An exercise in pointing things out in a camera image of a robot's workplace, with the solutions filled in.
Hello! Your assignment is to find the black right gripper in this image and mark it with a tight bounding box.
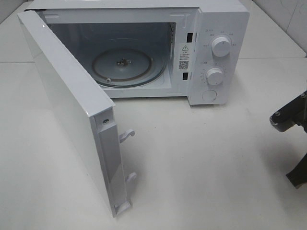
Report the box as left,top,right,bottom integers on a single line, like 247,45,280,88
270,91,307,189

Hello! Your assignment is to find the round door release button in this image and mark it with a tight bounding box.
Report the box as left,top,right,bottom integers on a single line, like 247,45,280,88
202,90,217,102

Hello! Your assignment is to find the white timer knob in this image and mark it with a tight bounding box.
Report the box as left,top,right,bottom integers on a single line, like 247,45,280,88
206,68,224,86

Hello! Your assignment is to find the white microwave door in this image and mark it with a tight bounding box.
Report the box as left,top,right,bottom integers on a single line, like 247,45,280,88
18,11,137,216

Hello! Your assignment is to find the upper white power knob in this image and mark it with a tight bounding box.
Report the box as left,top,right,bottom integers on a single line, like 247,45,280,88
211,35,231,58

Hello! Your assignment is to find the white microwave oven body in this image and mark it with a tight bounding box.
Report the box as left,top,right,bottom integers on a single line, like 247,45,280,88
24,0,249,105

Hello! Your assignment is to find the glass microwave turntable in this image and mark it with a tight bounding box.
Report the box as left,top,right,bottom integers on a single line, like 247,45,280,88
92,47,167,88

